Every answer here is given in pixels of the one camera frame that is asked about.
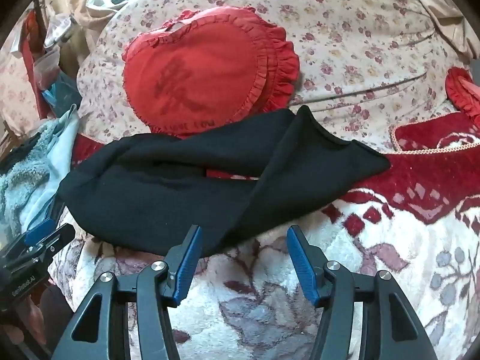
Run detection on small red ruffled pillow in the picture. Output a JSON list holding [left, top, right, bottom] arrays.
[[445, 67, 480, 121]]

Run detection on floral covered chair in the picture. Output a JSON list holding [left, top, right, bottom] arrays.
[[0, 54, 40, 136]]

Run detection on floral quilt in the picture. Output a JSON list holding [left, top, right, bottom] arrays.
[[77, 0, 480, 154]]

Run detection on black pants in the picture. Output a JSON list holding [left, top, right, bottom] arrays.
[[56, 105, 391, 257]]

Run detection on person's left hand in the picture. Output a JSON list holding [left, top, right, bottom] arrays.
[[0, 298, 47, 347]]

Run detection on clear plastic bag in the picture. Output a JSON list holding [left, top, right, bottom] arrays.
[[33, 47, 61, 94]]

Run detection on red and white plush blanket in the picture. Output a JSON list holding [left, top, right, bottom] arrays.
[[56, 110, 480, 360]]

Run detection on red heart-shaped ruffled pillow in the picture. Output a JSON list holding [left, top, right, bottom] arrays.
[[122, 5, 301, 137]]

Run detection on blue plastic bag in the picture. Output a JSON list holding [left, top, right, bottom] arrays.
[[42, 71, 83, 119]]

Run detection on red box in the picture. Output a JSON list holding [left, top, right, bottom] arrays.
[[20, 7, 51, 119]]

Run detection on black garment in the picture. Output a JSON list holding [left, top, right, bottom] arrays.
[[0, 133, 40, 175]]

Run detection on beige cloth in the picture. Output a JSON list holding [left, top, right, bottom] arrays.
[[407, 0, 479, 59]]

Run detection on light blue fleece garment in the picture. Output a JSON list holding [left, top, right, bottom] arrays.
[[0, 105, 81, 233]]

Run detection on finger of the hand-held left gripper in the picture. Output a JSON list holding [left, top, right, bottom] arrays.
[[23, 219, 57, 247], [0, 223, 76, 271]]

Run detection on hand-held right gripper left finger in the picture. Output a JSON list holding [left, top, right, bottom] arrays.
[[50, 225, 204, 360]]

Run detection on beige curtain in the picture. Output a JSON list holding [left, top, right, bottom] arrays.
[[41, 0, 113, 72]]

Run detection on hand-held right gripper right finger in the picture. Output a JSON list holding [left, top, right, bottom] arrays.
[[287, 226, 439, 360]]

